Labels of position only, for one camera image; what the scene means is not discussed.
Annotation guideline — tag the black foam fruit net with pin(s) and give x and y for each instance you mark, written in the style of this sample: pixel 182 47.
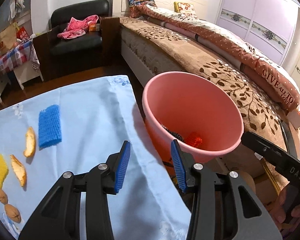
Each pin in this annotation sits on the black foam fruit net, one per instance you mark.
pixel 175 134

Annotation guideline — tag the small orange box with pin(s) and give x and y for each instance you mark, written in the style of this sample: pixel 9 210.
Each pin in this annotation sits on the small orange box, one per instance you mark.
pixel 94 27

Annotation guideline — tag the red gift bag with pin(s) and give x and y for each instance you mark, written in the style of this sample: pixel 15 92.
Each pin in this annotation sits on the red gift bag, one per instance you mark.
pixel 22 34

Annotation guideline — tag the brown walnut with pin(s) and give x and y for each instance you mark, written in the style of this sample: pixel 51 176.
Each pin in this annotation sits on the brown walnut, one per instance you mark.
pixel 3 197
pixel 12 213

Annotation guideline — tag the lilac sliding wardrobe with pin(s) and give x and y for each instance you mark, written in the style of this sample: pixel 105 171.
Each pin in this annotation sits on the lilac sliding wardrobe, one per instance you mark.
pixel 268 25

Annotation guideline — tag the yellow red patterned pillow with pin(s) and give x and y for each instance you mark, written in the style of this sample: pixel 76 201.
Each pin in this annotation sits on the yellow red patterned pillow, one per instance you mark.
pixel 185 8

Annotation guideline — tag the blue foam fruit net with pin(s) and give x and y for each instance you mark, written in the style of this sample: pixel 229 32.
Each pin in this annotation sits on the blue foam fruit net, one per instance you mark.
pixel 49 127

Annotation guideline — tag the brown paper bag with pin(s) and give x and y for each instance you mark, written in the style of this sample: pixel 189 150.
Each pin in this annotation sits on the brown paper bag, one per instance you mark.
pixel 8 38

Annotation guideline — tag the light blue floral cloth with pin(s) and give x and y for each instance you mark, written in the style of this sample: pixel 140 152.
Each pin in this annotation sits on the light blue floral cloth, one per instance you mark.
pixel 96 116

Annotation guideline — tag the yellow foam fruit net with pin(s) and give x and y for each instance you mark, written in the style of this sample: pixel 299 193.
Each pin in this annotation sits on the yellow foam fruit net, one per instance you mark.
pixel 0 171

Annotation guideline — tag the pink garment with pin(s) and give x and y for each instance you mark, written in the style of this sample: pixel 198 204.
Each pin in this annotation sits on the pink garment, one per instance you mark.
pixel 77 28

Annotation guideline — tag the white side table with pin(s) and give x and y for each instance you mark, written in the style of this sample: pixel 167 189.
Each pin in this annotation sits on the white side table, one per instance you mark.
pixel 23 73

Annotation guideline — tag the checkered tablecloth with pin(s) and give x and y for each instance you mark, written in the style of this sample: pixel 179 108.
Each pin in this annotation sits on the checkered tablecloth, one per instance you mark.
pixel 17 56

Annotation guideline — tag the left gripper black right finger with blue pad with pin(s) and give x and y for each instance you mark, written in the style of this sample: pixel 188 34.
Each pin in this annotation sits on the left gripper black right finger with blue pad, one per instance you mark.
pixel 224 205

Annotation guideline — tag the orange dotted folded quilt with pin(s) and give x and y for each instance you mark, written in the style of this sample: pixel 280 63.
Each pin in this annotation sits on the orange dotted folded quilt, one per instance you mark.
pixel 283 85

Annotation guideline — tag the bed with brown blanket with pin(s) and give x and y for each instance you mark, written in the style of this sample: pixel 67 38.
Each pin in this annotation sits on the bed with brown blanket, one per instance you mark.
pixel 151 47

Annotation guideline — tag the person's right hand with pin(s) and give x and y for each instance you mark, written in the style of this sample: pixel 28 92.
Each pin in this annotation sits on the person's right hand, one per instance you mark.
pixel 278 214

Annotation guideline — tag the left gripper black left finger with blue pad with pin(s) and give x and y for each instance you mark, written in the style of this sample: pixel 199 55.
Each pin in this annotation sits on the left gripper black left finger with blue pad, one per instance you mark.
pixel 57 215

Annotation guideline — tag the orange peel piece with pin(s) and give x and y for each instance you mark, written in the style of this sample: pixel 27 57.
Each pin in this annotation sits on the orange peel piece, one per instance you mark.
pixel 19 170
pixel 30 147

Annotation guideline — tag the red foam fruit net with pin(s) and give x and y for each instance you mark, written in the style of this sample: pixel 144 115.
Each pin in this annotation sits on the red foam fruit net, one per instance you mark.
pixel 194 140

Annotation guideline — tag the pink plastic basin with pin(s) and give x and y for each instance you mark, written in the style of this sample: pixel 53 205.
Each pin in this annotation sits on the pink plastic basin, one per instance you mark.
pixel 185 103

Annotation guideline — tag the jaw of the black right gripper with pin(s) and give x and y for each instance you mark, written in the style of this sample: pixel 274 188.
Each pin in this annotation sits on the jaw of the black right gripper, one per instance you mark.
pixel 257 144

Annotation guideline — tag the black leather armchair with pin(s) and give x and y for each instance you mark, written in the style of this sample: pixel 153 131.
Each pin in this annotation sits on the black leather armchair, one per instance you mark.
pixel 60 52

